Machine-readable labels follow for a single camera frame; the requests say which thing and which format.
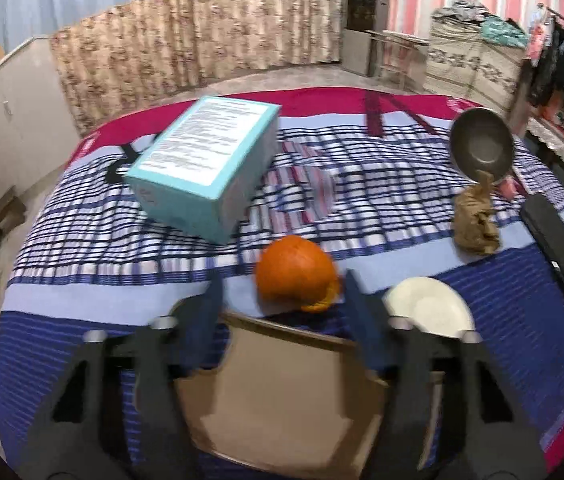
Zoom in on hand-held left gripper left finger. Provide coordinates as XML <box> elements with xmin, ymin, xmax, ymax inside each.
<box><xmin>27</xmin><ymin>272</ymin><xmax>227</xmax><ymax>480</ymax></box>

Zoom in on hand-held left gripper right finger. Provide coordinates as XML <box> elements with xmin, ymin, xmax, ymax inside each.
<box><xmin>343</xmin><ymin>270</ymin><xmax>547</xmax><ymax>480</ymax></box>

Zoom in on brown tray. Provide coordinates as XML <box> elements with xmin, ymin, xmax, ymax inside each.
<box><xmin>172</xmin><ymin>310</ymin><xmax>393</xmax><ymax>480</ymax></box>

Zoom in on white plate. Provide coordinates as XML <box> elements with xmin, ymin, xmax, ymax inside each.
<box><xmin>384</xmin><ymin>277</ymin><xmax>476</xmax><ymax>333</ymax></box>

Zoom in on brown crumpled paper bag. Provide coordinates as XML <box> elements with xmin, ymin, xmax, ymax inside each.
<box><xmin>452</xmin><ymin>172</ymin><xmax>502</xmax><ymax>256</ymax></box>

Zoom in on teal cardboard box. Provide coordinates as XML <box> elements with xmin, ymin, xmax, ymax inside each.
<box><xmin>124</xmin><ymin>96</ymin><xmax>283</xmax><ymax>246</ymax></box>

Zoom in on black flat case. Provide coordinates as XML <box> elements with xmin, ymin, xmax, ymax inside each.
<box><xmin>519</xmin><ymin>194</ymin><xmax>564</xmax><ymax>321</ymax></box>

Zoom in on pink metal pot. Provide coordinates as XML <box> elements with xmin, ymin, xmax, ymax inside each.
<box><xmin>449</xmin><ymin>107</ymin><xmax>518</xmax><ymax>198</ymax></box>

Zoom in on patterned cloth covered furniture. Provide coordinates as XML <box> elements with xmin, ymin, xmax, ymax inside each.
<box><xmin>423</xmin><ymin>25</ymin><xmax>530</xmax><ymax>116</ymax></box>

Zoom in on white cabinet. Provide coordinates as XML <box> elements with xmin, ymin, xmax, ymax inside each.
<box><xmin>0</xmin><ymin>37</ymin><xmax>83</xmax><ymax>221</ymax></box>

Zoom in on folding metal table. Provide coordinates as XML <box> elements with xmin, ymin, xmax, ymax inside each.
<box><xmin>366</xmin><ymin>30</ymin><xmax>430</xmax><ymax>91</ymax></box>

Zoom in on blue and floral curtain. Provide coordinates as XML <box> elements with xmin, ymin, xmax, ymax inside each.
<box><xmin>0</xmin><ymin>0</ymin><xmax>347</xmax><ymax>133</ymax></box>

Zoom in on grey water dispenser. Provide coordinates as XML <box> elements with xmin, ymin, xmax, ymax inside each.
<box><xmin>342</xmin><ymin>0</ymin><xmax>391</xmax><ymax>77</ymax></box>

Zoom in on teal patterned cloth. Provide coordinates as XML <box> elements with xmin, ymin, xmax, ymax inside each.
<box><xmin>482</xmin><ymin>15</ymin><xmax>530</xmax><ymax>48</ymax></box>

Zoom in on grey clothes pile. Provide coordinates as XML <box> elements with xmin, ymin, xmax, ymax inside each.
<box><xmin>434</xmin><ymin>0</ymin><xmax>490</xmax><ymax>23</ymax></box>

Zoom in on pink hanging garment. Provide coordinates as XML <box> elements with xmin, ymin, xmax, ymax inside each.
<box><xmin>526</xmin><ymin>7</ymin><xmax>552</xmax><ymax>58</ymax></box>

